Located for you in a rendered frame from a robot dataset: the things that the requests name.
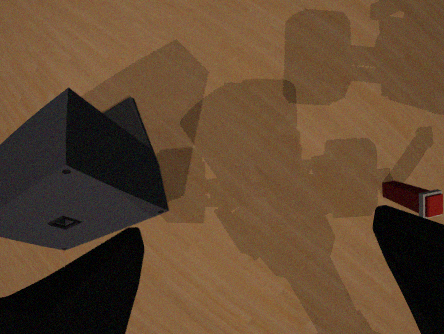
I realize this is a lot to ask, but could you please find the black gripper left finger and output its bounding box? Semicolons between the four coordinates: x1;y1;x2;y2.
0;227;145;334

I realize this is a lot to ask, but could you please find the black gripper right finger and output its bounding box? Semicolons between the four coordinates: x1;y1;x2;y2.
372;204;444;334

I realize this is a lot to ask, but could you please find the dark grey sloped panel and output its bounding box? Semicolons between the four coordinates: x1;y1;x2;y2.
0;87;169;251

